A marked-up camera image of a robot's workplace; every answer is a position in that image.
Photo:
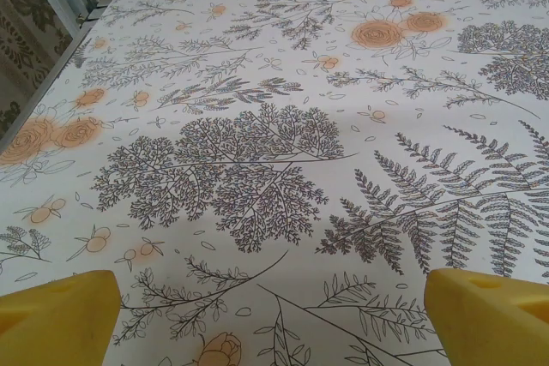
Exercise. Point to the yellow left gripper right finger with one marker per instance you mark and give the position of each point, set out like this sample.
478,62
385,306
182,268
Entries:
493,327

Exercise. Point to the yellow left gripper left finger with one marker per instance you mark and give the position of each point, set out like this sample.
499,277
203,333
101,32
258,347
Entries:
56,323

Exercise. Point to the floral print tablecloth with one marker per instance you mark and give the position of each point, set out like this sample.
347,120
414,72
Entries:
274,134

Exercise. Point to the aluminium table side rail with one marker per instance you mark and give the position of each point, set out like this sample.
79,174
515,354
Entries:
47,70

